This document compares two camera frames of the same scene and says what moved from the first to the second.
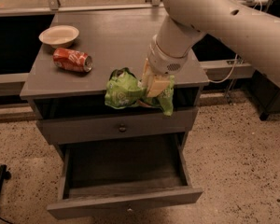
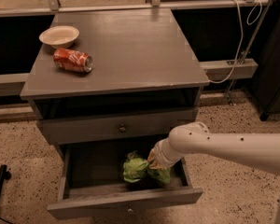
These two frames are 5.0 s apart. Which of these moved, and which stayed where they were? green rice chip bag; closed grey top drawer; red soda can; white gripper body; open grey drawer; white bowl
Moved: green rice chip bag; white gripper body
Stayed: red soda can; open grey drawer; white bowl; closed grey top drawer
